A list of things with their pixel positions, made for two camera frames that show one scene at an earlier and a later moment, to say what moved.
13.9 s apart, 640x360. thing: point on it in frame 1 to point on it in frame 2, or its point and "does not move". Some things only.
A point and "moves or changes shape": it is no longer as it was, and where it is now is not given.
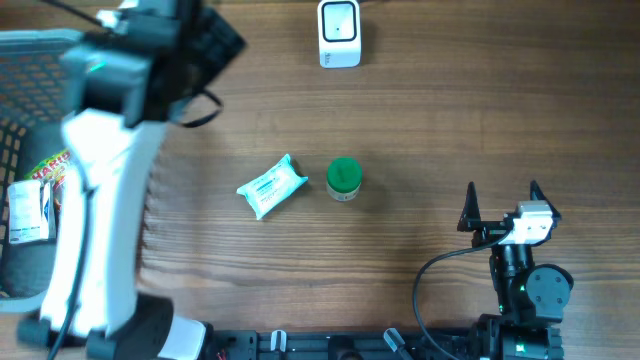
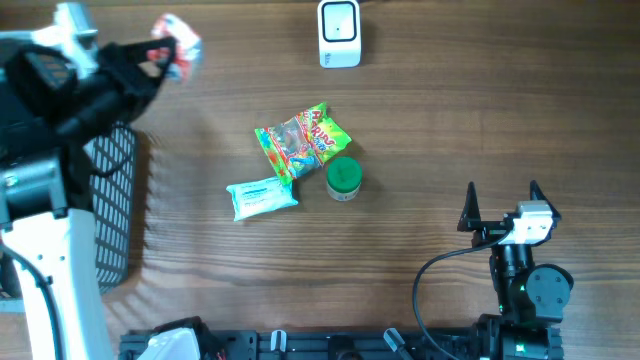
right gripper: x=489 y=231 does not move
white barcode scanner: x=339 y=34 does not move
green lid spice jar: x=343 y=180 does not move
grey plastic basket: x=32 y=129 to x=112 y=165
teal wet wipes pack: x=274 y=188 moves or changes shape
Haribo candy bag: x=52 y=170 to x=302 y=143
